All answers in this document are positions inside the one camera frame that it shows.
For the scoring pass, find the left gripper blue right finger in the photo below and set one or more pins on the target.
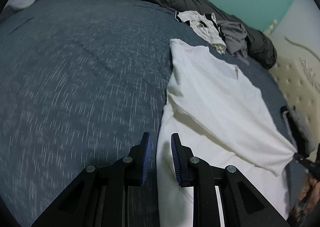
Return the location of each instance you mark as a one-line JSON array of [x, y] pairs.
[[222, 196]]

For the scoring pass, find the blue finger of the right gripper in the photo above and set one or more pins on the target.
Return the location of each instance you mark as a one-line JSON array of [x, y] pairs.
[[301, 160]]

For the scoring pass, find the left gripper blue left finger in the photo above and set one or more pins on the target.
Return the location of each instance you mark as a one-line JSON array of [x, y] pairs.
[[99, 196]]

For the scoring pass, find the white long sleeve shirt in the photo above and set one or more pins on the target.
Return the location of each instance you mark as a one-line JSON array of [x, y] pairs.
[[222, 117]]

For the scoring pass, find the folded grey clothes stack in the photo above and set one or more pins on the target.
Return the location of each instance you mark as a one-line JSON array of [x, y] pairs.
[[298, 130]]

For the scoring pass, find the person's right hand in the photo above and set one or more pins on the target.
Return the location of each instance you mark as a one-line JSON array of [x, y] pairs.
[[306, 210]]

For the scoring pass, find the cream tufted headboard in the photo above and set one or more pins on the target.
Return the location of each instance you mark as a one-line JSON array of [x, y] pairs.
[[296, 39]]

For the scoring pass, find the navy blue bed sheet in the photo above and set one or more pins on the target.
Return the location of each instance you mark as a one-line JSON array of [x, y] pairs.
[[81, 81]]

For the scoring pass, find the grey crumpled garment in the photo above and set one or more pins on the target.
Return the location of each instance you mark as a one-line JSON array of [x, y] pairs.
[[234, 35]]

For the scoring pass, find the white black trimmed garment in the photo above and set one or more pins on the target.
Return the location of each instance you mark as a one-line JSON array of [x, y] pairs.
[[204, 26]]

